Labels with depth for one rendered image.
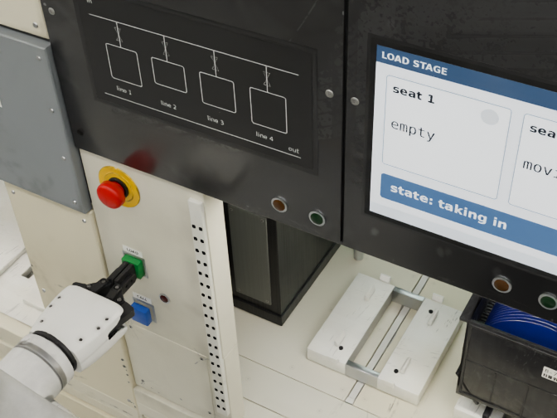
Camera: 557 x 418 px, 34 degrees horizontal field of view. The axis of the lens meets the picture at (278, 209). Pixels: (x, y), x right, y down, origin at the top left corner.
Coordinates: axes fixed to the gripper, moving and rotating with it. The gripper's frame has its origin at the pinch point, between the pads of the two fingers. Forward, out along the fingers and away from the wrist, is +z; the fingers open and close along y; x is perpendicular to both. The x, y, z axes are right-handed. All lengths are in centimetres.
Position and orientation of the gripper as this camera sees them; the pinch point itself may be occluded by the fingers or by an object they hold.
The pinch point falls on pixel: (123, 278)
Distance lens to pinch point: 131.2
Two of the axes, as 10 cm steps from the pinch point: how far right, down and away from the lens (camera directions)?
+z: 5.0, -6.0, 6.3
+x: -0.4, -7.4, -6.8
